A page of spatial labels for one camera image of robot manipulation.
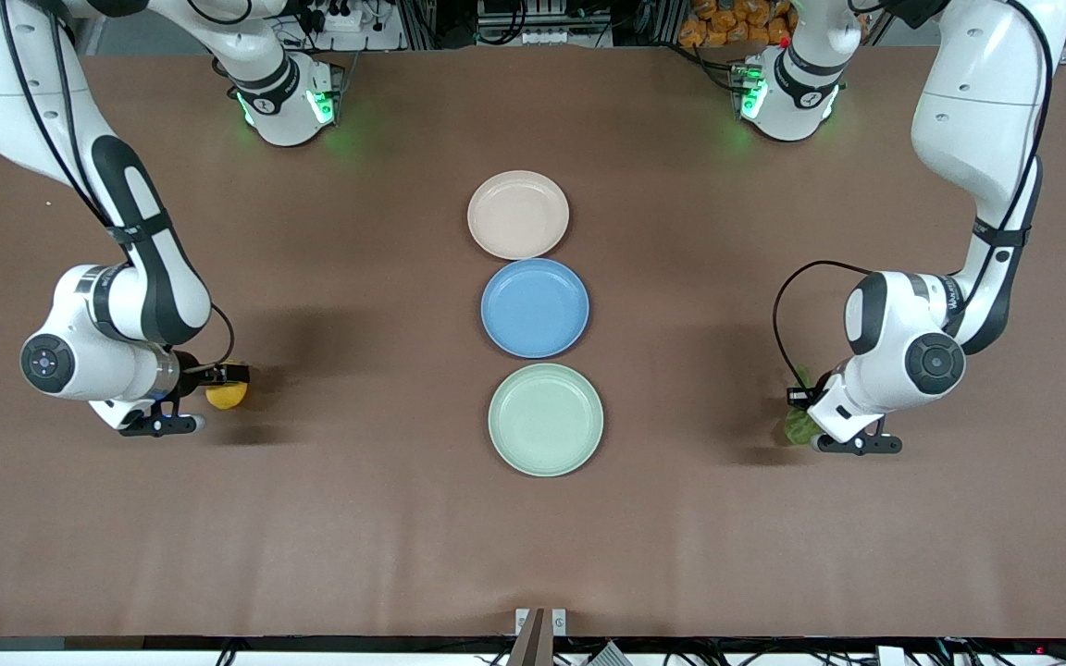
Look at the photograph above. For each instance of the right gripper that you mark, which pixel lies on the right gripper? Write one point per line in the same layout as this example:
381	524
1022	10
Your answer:
187	369

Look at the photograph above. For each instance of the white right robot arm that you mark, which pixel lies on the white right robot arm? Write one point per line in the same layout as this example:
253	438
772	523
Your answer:
135	277

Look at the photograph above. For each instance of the white power strip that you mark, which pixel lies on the white power strip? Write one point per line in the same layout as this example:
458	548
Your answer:
343	17

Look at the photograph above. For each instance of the green lettuce leaf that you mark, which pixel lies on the green lettuce leaf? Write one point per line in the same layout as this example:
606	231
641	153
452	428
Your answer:
797	425

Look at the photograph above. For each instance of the bag of oranges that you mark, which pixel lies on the bag of oranges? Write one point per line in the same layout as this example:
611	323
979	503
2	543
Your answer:
727	23

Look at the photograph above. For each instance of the brown table cover sheet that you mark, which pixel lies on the brown table cover sheet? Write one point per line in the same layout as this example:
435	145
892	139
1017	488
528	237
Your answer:
357	536

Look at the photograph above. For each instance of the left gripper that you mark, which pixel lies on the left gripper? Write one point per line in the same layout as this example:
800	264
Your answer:
800	397

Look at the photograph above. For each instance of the pale green plate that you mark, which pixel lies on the pale green plate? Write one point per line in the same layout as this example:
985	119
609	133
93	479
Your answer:
545	420

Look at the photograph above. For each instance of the yellow lemon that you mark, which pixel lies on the yellow lemon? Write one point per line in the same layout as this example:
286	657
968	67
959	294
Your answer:
226	397

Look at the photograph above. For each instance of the blue plate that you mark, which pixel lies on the blue plate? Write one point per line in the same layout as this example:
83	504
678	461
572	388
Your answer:
535	308

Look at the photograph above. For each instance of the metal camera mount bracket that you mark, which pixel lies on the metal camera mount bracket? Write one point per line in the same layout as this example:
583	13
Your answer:
540	634

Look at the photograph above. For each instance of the pink plate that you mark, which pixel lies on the pink plate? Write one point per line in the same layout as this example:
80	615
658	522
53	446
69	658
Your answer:
518	215

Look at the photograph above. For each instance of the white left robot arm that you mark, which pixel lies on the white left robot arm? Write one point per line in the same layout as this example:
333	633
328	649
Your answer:
977	111

